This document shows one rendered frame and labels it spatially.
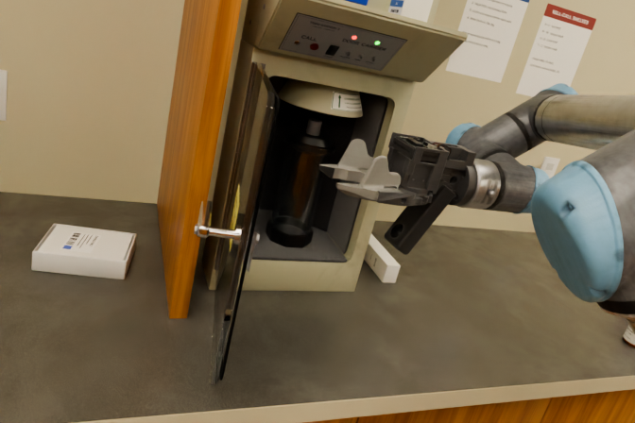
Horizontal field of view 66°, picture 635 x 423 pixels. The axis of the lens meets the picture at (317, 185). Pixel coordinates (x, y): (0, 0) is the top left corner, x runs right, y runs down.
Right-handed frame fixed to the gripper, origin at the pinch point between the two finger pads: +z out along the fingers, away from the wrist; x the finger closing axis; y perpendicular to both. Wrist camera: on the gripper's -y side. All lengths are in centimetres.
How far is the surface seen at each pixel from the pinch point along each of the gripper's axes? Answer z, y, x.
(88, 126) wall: 34, -17, -69
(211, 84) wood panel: 15.3, 7.1, -16.8
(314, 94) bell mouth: -5.8, 6.4, -29.5
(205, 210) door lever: 15.5, -7.2, -3.7
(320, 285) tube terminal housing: -15.6, -32.5, -25.9
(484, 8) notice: -66, 33, -69
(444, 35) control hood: -19.7, 21.8, -14.6
